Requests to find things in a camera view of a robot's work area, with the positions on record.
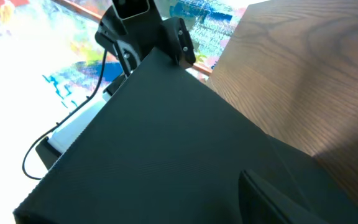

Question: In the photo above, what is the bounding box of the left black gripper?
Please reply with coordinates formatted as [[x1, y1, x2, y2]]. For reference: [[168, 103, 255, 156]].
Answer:
[[95, 6, 196, 76]]

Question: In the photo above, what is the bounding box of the black gift box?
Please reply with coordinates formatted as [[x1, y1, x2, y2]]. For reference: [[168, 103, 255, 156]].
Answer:
[[14, 49, 358, 223]]

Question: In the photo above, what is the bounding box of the left black cable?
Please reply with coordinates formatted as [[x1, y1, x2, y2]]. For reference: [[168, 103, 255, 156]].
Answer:
[[22, 48, 108, 180]]

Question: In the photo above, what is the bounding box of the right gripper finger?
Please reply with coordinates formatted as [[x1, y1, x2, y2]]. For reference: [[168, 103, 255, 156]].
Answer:
[[238, 170, 325, 224]]

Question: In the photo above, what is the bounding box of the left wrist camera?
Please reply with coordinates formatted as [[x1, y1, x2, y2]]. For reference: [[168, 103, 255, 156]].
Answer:
[[112, 0, 150, 20]]

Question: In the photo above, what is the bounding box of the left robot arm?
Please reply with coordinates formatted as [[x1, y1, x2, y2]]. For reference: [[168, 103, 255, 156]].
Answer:
[[34, 6, 196, 169]]

